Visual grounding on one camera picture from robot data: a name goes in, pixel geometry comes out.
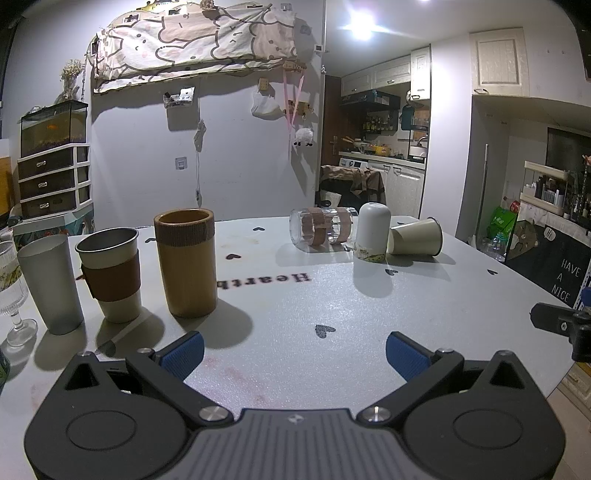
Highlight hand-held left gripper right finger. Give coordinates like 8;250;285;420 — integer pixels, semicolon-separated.
358;331;548;428

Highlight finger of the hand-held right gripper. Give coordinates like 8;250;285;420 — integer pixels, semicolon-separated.
530;302;575;331

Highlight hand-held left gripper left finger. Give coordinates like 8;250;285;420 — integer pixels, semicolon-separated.
46;331;235;428

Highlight bamboo cup with knit band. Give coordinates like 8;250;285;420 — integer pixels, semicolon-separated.
153;208;218;319

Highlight steel cup with brown sleeve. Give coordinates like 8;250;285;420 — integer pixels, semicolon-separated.
75;226;143;324

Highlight cream metal cup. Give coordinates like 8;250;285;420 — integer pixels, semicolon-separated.
386;217;444;257

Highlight white matte cup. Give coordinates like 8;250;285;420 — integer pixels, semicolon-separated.
354;202;393;263

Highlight frosted grey cup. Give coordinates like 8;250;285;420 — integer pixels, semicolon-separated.
17;234;86;336

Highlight clear glass cup brown bands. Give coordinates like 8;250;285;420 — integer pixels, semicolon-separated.
289;207;359;254

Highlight black printed cloth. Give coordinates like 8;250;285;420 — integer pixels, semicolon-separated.
504;218;591;309

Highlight clear plastic bottle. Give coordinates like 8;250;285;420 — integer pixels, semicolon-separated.
487;232;509;263

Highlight green bag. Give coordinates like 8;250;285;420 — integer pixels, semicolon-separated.
486;206;519;239

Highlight shelf rack with bottles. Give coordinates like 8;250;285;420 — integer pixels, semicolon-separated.
520;161;591;220

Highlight white mop pole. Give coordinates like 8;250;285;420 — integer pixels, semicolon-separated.
469;143;489;246

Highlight chair with brown jacket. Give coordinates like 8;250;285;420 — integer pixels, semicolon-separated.
316;164;387;209

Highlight ribbed stemmed glass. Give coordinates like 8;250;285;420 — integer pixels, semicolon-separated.
0;240;39;348

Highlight white drawer unit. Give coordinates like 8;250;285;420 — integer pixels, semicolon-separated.
17;143;92;220

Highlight white cabinet door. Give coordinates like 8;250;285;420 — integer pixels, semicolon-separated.
470;27;530;97

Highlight glass fish tank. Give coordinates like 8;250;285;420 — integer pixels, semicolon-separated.
20;101;89;158

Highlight white hanging bag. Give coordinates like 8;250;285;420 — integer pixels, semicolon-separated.
250;89;281;119

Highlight pink ribbon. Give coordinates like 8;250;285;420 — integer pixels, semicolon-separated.
283;69;306;162

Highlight vase of dried flowers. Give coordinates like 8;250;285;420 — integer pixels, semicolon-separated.
59;58;86;103

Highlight printed blanket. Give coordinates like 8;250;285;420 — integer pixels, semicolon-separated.
87;0;299;94

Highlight ceiling lamp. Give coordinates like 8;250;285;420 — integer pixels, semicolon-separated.
344;7;379;40

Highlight hanging white cable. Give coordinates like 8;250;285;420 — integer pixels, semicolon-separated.
193;119;206;207

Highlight clear wall holder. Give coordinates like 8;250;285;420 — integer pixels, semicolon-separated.
163;87;195;110

